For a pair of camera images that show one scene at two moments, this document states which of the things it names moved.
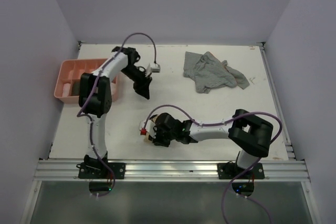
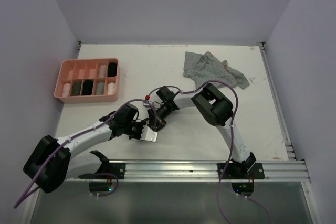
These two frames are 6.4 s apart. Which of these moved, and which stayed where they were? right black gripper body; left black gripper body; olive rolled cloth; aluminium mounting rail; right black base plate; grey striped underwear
Moved: right black gripper body; left black gripper body
Stayed: grey striped underwear; right black base plate; olive rolled cloth; aluminium mounting rail
